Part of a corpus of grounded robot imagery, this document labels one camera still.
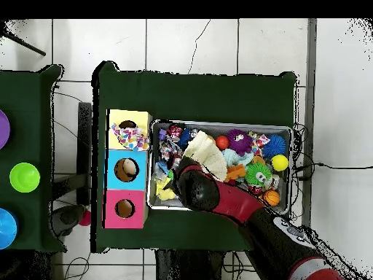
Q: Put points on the polka dot cloth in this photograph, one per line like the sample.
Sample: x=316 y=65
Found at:
x=168 y=150
x=131 y=138
x=259 y=140

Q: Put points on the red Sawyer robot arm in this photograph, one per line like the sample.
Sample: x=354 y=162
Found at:
x=233 y=201

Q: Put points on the shallow silver mesh bin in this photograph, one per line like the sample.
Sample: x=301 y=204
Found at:
x=163 y=205

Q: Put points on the wooden three-hole box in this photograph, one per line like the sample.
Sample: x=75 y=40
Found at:
x=128 y=210

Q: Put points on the blue spiky ball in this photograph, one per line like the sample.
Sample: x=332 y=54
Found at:
x=274 y=145
x=184 y=137

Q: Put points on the cream knitted cloth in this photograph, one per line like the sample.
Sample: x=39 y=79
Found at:
x=207 y=154

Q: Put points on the small orange-red ball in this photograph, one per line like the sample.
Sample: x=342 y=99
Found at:
x=222 y=142

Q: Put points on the purple spiky monster toy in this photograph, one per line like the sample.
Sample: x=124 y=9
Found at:
x=239 y=142

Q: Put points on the dark green tablecloth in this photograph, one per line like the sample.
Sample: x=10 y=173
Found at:
x=26 y=96
x=204 y=96

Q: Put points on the green spiky toy with eyes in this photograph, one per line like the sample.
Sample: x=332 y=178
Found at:
x=253 y=172

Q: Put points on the yellow ball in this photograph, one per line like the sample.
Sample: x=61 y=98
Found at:
x=279 y=162

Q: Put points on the orange toy basketball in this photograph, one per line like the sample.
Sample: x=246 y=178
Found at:
x=271 y=198

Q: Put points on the small red ball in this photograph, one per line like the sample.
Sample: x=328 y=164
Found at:
x=85 y=218

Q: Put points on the grey rounded base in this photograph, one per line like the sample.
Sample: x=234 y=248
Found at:
x=68 y=217

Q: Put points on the lime green bowl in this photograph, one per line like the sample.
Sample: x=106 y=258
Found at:
x=24 y=178

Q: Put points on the purple bowl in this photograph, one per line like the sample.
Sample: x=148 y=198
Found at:
x=3 y=129

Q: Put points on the black tripod leg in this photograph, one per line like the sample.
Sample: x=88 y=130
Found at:
x=26 y=45

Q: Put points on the blue bowl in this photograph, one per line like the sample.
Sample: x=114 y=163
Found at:
x=6 y=229

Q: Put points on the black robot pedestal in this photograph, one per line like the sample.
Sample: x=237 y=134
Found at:
x=186 y=268

